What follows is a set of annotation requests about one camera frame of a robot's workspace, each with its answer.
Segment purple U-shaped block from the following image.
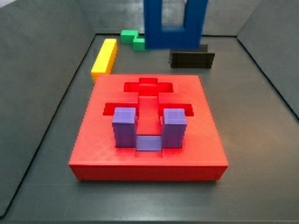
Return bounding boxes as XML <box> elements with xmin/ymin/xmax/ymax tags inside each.
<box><xmin>113</xmin><ymin>107</ymin><xmax>187</xmax><ymax>151</ymax></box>

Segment yellow long block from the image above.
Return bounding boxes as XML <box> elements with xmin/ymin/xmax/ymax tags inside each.
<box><xmin>91</xmin><ymin>38</ymin><xmax>118</xmax><ymax>81</ymax></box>

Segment blue U-shaped block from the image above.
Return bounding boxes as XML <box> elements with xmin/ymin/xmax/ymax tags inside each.
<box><xmin>145</xmin><ymin>0</ymin><xmax>209</xmax><ymax>50</ymax></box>

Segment black angle bracket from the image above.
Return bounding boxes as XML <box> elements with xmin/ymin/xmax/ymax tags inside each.
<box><xmin>170</xmin><ymin>45</ymin><xmax>216</xmax><ymax>69</ymax></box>

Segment red puzzle board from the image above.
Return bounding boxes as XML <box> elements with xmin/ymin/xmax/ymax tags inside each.
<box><xmin>70</xmin><ymin>74</ymin><xmax>230</xmax><ymax>181</ymax></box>

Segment green zigzag block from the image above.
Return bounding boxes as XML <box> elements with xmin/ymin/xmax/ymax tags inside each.
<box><xmin>121</xmin><ymin>30</ymin><xmax>146</xmax><ymax>51</ymax></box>

